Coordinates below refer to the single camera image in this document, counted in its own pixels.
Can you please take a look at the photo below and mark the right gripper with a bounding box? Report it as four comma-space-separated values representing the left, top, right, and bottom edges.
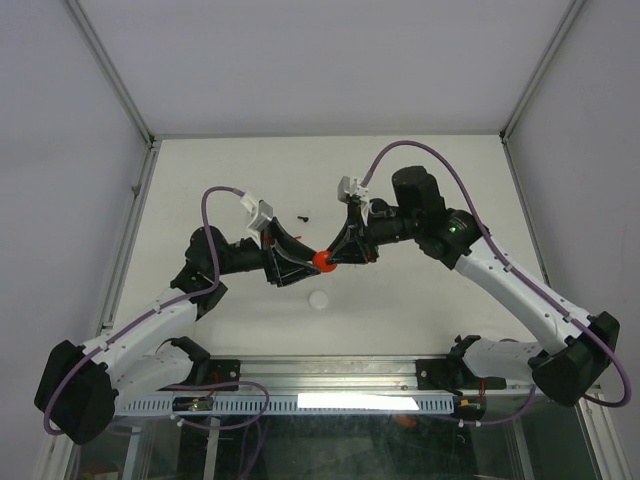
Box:
326, 204, 421, 265

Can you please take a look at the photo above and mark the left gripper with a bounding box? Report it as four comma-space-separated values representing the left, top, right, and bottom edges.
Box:
212, 218, 321, 286

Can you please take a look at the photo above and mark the red earbud charging case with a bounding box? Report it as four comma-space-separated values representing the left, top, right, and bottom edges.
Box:
312, 250, 337, 273

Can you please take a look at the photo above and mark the white earbud charging case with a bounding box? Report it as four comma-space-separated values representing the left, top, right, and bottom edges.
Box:
308, 290, 329, 311

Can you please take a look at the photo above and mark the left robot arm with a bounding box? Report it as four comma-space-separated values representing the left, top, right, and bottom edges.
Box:
34, 220, 320, 445

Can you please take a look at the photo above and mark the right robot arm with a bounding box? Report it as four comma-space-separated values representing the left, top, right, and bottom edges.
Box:
326, 166, 620, 407

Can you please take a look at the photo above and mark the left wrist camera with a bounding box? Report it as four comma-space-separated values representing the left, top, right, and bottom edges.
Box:
240, 192, 273, 246

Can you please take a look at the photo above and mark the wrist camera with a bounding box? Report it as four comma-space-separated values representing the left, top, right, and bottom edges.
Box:
240, 192, 273, 246
337, 176, 370, 220

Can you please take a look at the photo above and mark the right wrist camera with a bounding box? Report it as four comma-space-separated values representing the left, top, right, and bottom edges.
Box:
337, 176, 370, 220

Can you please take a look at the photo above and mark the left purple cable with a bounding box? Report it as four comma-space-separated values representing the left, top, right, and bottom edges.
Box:
43, 186, 249, 436

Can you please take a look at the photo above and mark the purple cable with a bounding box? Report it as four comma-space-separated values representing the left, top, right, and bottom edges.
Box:
43, 186, 249, 436
360, 140, 631, 407

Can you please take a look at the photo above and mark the slotted cable duct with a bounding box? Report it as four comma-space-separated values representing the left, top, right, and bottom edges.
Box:
116, 393, 455, 417

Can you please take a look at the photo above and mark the aluminium mounting rail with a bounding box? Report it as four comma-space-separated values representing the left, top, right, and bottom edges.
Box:
62, 352, 601, 396

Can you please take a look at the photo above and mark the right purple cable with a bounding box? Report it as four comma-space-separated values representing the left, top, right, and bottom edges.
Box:
360, 140, 631, 407

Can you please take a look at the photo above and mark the left aluminium frame post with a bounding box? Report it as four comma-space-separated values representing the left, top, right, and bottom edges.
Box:
63, 0, 154, 144

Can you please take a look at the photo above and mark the aluminium frame post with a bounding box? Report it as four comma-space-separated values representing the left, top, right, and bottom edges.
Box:
499, 0, 589, 144
63, 0, 154, 144

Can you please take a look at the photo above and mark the right aluminium frame post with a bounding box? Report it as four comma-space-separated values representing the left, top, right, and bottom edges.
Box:
499, 0, 589, 144

